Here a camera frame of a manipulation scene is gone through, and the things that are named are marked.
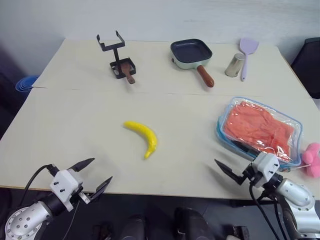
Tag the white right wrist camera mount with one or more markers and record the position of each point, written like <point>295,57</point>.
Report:
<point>266,166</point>

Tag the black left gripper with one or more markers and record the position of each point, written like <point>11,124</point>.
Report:
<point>80,190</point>

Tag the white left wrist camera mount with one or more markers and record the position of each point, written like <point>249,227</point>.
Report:
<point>64,183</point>

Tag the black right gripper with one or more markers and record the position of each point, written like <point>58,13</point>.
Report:
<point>248,175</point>

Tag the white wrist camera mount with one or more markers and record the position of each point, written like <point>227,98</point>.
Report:
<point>266,166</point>
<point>64,183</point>

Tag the yellow banana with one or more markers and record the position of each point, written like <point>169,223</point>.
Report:
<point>148,136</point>

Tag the orange cloth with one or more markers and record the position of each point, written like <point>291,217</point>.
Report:
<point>257,125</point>

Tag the pink plush toy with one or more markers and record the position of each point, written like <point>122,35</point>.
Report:
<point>312,157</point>

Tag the stack of blue bowls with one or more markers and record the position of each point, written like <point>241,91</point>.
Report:
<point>25,83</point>

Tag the mint square frying pan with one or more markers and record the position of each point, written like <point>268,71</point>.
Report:
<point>191,51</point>

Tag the black chair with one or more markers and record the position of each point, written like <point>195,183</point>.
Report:
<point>308,65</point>

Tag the dark rounded shape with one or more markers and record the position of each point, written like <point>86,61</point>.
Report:
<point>191,225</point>

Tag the purple silicone spatula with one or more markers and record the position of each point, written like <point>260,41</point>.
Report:
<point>248,47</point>

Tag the silver metal cup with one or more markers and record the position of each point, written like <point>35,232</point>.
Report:
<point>234,65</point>

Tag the black metal stand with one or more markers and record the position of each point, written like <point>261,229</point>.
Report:
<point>117,53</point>

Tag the clear pouch with orange cloth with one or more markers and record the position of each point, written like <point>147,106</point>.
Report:
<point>296,130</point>

